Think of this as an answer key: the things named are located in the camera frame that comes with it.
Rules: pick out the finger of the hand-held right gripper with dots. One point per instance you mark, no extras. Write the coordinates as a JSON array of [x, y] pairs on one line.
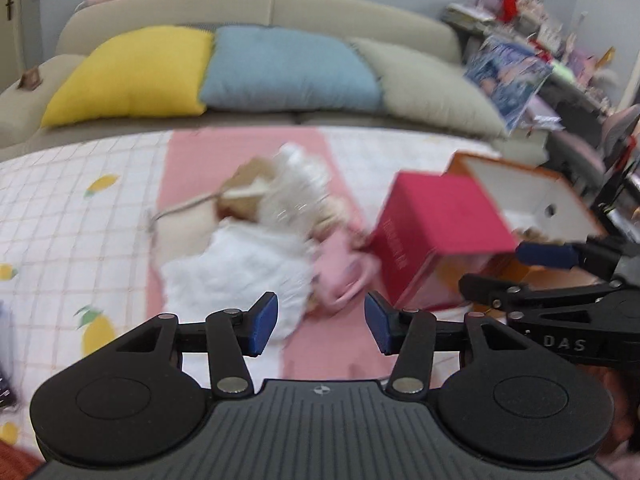
[[500, 292], [547, 254]]

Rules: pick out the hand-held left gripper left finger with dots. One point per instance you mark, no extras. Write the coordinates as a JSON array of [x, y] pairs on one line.
[[263, 321]]

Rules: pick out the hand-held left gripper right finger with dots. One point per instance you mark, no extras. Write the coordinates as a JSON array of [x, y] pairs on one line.
[[376, 321]]

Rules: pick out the white fluffy cloth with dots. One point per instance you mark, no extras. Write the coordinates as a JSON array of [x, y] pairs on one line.
[[240, 270]]

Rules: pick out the orange box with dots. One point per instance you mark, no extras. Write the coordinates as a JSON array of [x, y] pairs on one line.
[[515, 190]]

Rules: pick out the red box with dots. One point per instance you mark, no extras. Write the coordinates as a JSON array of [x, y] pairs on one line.
[[440, 220]]

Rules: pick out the pink soft pouch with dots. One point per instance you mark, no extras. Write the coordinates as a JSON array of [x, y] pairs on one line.
[[337, 270]]

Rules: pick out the white furry toy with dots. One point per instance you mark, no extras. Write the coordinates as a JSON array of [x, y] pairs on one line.
[[295, 190]]

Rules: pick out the cluttered shelf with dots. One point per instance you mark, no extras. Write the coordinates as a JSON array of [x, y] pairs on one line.
[[575, 60]]

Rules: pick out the beige pillow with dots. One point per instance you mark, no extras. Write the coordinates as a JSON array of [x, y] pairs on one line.
[[430, 90]]

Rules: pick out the blue pillow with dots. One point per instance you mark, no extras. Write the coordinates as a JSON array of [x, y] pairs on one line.
[[290, 70]]

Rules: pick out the stack of books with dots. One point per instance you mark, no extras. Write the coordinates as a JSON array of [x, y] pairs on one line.
[[467, 14]]

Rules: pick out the yellow pillow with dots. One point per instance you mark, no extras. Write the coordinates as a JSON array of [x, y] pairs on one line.
[[135, 75]]

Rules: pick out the beige sofa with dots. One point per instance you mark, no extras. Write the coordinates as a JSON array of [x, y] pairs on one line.
[[350, 10]]

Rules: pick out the small brown figurine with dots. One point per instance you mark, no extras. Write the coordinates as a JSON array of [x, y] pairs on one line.
[[31, 79]]

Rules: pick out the dark wall cross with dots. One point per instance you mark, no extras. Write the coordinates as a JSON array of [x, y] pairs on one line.
[[9, 7]]

